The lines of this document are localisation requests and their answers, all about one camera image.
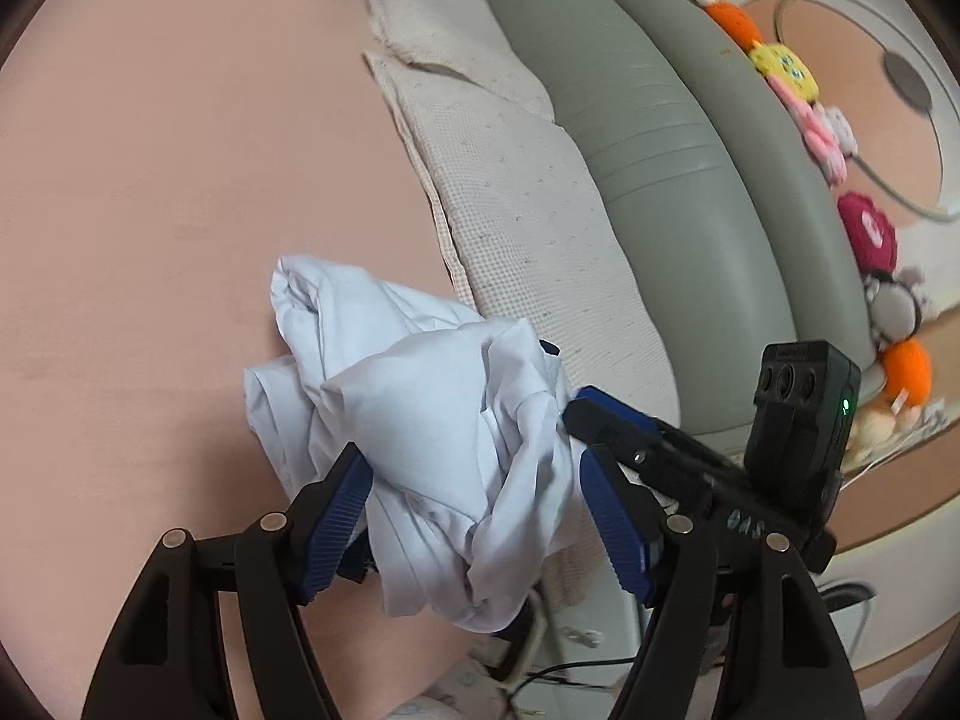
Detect magenta plush toy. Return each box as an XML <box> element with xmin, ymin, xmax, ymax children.
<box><xmin>838</xmin><ymin>193</ymin><xmax>899</xmax><ymax>272</ymax></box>

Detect white cord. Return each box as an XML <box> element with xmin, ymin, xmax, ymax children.
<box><xmin>495</xmin><ymin>589</ymin><xmax>550</xmax><ymax>695</ymax></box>

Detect black cable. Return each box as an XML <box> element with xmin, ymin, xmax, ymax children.
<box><xmin>499</xmin><ymin>656</ymin><xmax>638</xmax><ymax>720</ymax></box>

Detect yellow plush toy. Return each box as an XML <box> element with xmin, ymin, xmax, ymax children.
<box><xmin>750</xmin><ymin>41</ymin><xmax>820</xmax><ymax>102</ymax></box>

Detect orange plush toy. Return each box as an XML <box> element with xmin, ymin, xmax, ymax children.
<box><xmin>709</xmin><ymin>0</ymin><xmax>764</xmax><ymax>47</ymax></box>
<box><xmin>881</xmin><ymin>337</ymin><xmax>934</xmax><ymax>407</ymax></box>

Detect grey and white plush toy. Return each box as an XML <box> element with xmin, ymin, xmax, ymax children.
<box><xmin>862</xmin><ymin>266</ymin><xmax>935</xmax><ymax>352</ymax></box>

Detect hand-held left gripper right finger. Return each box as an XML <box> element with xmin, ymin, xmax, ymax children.
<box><xmin>579</xmin><ymin>444</ymin><xmax>871</xmax><ymax>720</ymax></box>

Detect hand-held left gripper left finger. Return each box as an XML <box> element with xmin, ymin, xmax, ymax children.
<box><xmin>81</xmin><ymin>441</ymin><xmax>374</xmax><ymax>720</ymax></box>

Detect pink bed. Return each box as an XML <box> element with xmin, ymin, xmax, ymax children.
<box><xmin>0</xmin><ymin>0</ymin><xmax>496</xmax><ymax>720</ymax></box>

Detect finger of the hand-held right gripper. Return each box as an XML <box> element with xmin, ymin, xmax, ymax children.
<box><xmin>562</xmin><ymin>399</ymin><xmax>710</xmax><ymax>515</ymax></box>
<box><xmin>576</xmin><ymin>385</ymin><xmax>710</xmax><ymax>470</ymax></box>

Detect pink and white plush toy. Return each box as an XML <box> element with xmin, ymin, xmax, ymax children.
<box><xmin>776</xmin><ymin>79</ymin><xmax>858</xmax><ymax>185</ymax></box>

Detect small white navy-striped garment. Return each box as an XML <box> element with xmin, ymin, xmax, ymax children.
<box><xmin>244</xmin><ymin>253</ymin><xmax>593</xmax><ymax>632</ymax></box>

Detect cream plush toy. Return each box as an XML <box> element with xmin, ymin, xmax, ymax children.
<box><xmin>846</xmin><ymin>397</ymin><xmax>925</xmax><ymax>462</ymax></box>

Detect grey-green padded headboard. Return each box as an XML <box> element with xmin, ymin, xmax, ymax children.
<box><xmin>454</xmin><ymin>0</ymin><xmax>882</xmax><ymax>437</ymax></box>

